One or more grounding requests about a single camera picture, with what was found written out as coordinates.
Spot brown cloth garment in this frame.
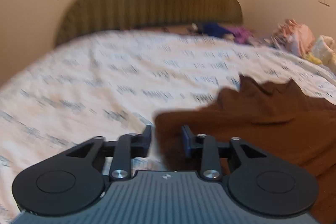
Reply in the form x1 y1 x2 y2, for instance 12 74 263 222
154 76 335 223

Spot peach pink clothes pile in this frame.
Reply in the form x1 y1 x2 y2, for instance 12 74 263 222
271 19 315 57

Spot white script-print bed cover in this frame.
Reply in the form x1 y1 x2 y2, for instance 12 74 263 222
1 31 335 223

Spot purple pink garment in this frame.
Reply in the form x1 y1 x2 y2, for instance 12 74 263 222
230 27 254 44

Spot blue garment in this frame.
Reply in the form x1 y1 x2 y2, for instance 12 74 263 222
196 23 234 38

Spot yellow cloth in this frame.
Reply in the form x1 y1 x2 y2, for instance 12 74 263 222
303 52 323 65

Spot cream yellow blanket pile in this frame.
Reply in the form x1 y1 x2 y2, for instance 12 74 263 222
311 35 336 74

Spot wall switch plate right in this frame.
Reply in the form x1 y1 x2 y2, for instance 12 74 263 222
318 0 330 7

